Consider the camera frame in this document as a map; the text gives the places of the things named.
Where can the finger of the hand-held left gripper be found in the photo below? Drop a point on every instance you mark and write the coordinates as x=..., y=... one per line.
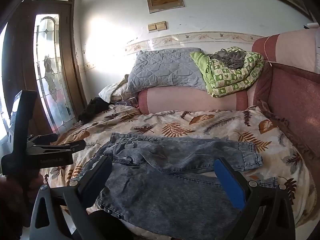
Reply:
x=70, y=147
x=42, y=138

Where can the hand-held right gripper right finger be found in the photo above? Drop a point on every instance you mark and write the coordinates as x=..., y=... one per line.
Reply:
x=231, y=185

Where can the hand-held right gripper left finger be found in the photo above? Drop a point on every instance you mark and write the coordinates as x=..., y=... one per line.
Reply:
x=91, y=185

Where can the grey-blue denim pants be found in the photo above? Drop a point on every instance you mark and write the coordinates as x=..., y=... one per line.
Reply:
x=162, y=192

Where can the person's black-clothed leg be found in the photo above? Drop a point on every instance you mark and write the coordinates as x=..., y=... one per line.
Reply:
x=110, y=225

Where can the black crumpled cloth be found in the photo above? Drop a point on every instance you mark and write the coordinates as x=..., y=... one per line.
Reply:
x=93, y=108

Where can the stained glass wooden door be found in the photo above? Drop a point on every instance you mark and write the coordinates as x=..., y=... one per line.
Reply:
x=53, y=80

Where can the cream pillow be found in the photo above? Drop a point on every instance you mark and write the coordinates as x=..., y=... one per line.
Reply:
x=110, y=91

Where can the cream leaf print blanket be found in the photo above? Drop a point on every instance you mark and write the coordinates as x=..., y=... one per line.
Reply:
x=200, y=122

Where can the purple patterned packet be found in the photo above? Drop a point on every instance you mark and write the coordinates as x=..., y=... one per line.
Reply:
x=131, y=102

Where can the pink bolster cushion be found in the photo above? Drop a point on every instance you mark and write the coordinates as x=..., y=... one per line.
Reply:
x=187, y=100

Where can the green patterned folded blanket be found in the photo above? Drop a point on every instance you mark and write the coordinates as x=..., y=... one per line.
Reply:
x=232, y=80

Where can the grey quilted pillow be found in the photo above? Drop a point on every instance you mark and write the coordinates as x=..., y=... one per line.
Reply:
x=162, y=70

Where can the grey crumpled cloth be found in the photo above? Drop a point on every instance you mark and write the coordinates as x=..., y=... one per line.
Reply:
x=232, y=58

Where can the beige wall switch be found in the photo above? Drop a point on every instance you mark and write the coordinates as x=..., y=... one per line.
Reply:
x=162, y=26
x=152, y=27

